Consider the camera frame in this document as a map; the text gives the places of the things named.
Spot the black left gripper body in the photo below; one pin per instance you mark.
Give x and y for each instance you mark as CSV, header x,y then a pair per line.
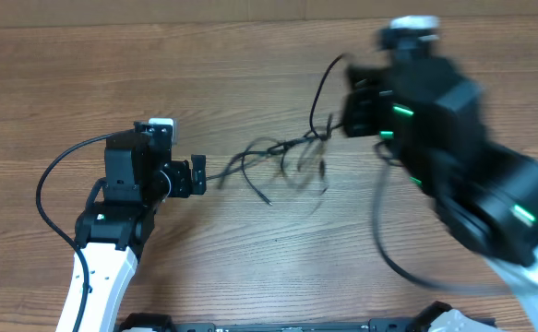
x,y
178,176

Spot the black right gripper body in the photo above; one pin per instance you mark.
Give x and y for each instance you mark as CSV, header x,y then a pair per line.
x,y
368,116

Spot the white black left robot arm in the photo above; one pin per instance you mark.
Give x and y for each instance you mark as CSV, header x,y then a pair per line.
x,y
118,219

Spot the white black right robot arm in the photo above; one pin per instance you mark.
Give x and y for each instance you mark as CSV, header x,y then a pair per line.
x,y
428,115

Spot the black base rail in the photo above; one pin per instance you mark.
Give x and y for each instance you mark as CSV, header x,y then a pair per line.
x,y
438,316

